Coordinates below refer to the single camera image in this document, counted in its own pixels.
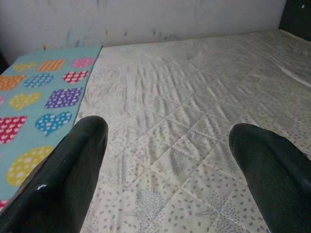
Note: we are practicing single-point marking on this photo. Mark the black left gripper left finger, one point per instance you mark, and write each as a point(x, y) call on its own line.
point(60, 182)

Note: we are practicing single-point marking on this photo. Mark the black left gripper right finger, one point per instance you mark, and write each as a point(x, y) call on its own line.
point(279, 182)

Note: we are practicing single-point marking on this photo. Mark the teal mat with coloured shapes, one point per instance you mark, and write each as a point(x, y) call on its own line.
point(63, 98)

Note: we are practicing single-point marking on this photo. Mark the white quilted mattress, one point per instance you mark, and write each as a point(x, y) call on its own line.
point(182, 109)

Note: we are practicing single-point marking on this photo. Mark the black tufted headboard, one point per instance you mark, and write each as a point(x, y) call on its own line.
point(296, 17)

